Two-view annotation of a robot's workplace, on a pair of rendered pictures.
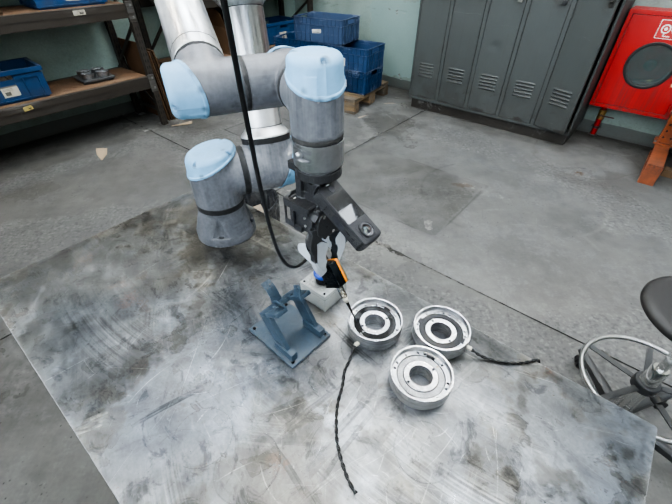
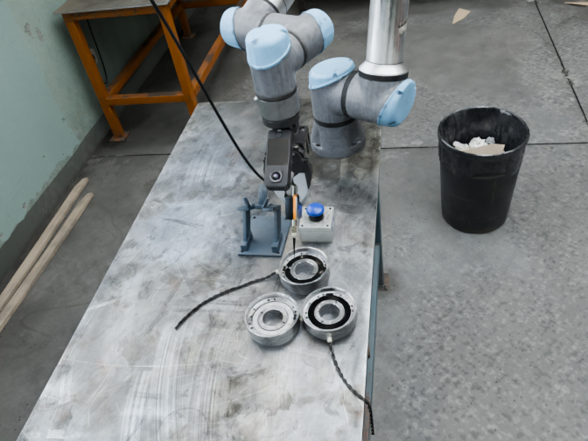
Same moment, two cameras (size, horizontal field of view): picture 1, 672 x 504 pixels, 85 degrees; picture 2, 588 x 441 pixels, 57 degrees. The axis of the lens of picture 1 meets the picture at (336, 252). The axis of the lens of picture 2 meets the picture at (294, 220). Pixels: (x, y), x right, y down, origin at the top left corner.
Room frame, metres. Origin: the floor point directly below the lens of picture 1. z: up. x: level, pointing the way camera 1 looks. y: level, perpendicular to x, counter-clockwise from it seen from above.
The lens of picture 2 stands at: (0.14, -0.77, 1.64)
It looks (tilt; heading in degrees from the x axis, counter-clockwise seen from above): 42 degrees down; 66
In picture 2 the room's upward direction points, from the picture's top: 11 degrees counter-clockwise
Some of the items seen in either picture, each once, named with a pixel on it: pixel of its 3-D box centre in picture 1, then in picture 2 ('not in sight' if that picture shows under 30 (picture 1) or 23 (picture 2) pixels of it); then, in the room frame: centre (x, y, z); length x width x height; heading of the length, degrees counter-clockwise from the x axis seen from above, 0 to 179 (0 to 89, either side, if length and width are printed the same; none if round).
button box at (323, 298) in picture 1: (321, 285); (318, 221); (0.55, 0.03, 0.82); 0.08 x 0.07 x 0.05; 50
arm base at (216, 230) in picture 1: (223, 214); (336, 127); (0.78, 0.29, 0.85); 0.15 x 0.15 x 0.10
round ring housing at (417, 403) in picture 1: (420, 378); (273, 320); (0.34, -0.14, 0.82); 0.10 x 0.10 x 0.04
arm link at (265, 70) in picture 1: (281, 79); (297, 37); (0.59, 0.08, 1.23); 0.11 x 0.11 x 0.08; 23
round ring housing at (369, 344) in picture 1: (374, 324); (304, 271); (0.45, -0.07, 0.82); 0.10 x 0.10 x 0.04
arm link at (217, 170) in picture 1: (217, 173); (334, 88); (0.79, 0.28, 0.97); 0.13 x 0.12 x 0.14; 113
